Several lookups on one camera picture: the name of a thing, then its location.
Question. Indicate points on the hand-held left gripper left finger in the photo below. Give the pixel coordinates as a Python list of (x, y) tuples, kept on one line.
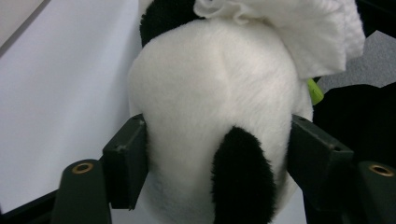
[(124, 161)]

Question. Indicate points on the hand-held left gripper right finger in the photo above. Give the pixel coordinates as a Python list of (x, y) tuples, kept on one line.
[(320, 161)]

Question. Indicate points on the panda plush toy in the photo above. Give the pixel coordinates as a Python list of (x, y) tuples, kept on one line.
[(202, 93)]

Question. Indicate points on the white wet wipe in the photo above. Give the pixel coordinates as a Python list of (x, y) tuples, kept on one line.
[(311, 34)]

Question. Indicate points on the white storage box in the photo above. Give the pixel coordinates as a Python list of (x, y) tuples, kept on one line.
[(15, 15)]

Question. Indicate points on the white table cover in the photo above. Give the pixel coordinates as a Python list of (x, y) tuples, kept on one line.
[(62, 93)]

